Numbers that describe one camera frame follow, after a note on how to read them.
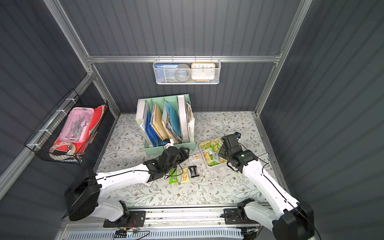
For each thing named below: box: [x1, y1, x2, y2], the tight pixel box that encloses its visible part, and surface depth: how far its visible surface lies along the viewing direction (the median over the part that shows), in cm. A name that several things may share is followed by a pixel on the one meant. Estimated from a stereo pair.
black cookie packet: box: [188, 165, 200, 178], surface depth 89 cm
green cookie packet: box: [168, 169, 179, 185], surface depth 86 cm
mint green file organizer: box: [135, 94, 196, 156], surface depth 91 cm
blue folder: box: [145, 109, 167, 147], surface depth 88 cm
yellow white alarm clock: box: [191, 62, 216, 82], surface depth 90 cm
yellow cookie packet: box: [181, 167, 190, 183], surface depth 87 cm
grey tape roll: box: [174, 63, 191, 83], surface depth 90 cm
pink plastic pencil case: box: [58, 107, 95, 143], surface depth 74 cm
